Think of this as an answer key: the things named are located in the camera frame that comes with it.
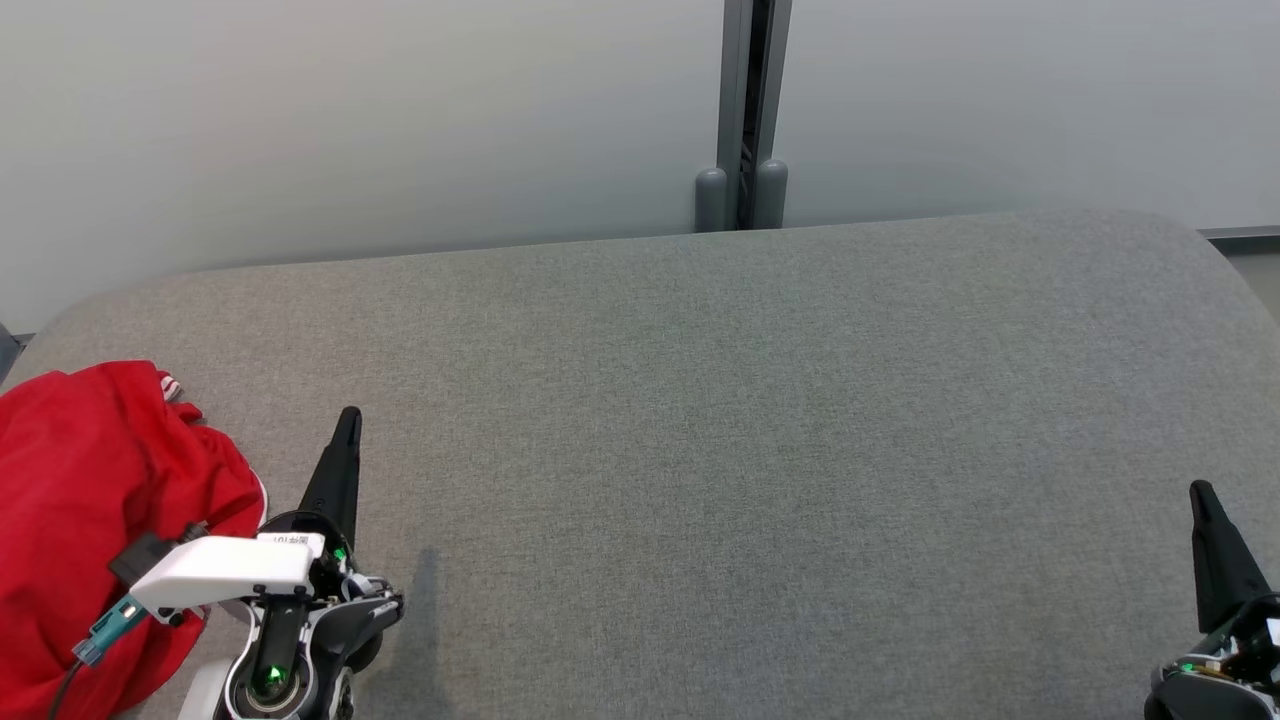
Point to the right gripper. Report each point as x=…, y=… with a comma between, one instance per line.
x=1240, y=640

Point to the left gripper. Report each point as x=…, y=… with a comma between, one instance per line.
x=230, y=570

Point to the red shorts white trim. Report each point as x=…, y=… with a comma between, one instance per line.
x=205, y=485

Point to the grey fabric sofa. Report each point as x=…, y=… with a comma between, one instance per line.
x=700, y=450

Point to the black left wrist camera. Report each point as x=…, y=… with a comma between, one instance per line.
x=145, y=558

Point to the grey partition post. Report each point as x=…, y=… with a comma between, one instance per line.
x=745, y=100

